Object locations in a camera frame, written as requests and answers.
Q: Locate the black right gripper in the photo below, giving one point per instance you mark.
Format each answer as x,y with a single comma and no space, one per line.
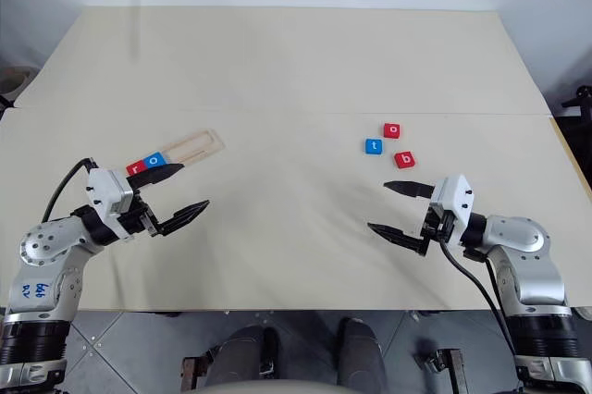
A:
432,226

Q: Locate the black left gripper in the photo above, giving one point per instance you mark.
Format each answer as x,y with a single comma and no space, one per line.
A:
139,222

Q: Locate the blue tile letter t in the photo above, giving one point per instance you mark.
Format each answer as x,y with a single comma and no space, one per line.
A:
373,146

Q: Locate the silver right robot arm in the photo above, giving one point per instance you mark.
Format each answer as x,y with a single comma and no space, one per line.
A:
522,237

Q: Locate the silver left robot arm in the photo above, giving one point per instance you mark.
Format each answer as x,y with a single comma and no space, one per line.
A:
46,246

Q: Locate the blue tile letter o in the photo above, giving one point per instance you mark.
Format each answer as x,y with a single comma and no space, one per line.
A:
153,161

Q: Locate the red tile letter r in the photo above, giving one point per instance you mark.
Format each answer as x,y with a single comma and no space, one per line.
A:
136,168

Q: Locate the red tile letter b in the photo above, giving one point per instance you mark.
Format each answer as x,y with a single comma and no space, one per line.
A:
406,159

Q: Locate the red tile letter o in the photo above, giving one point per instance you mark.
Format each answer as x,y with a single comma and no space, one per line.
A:
393,131

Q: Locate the wooden letter tray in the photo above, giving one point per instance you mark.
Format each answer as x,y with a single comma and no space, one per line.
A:
203,142

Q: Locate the black stand equipment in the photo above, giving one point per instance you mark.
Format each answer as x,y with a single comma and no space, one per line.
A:
580,105

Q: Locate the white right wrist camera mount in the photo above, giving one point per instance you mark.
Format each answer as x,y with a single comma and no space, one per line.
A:
455,195

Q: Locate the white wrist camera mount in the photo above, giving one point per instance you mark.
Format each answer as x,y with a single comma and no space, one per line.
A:
455,195
108,190

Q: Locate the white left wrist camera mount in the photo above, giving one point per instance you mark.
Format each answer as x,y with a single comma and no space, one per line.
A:
108,190

